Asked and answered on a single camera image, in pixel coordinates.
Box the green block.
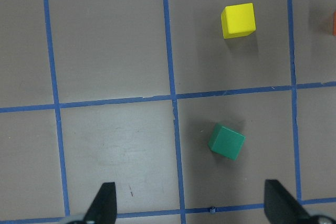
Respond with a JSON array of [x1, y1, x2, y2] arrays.
[[208, 123, 246, 161]]

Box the yellow block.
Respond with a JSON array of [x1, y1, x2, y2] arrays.
[[221, 3, 256, 39]]

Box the orange block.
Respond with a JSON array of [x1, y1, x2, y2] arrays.
[[332, 11, 336, 36]]

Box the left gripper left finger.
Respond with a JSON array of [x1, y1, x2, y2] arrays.
[[82, 182, 117, 224]]

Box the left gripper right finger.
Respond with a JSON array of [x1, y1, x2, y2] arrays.
[[264, 179, 319, 224]]

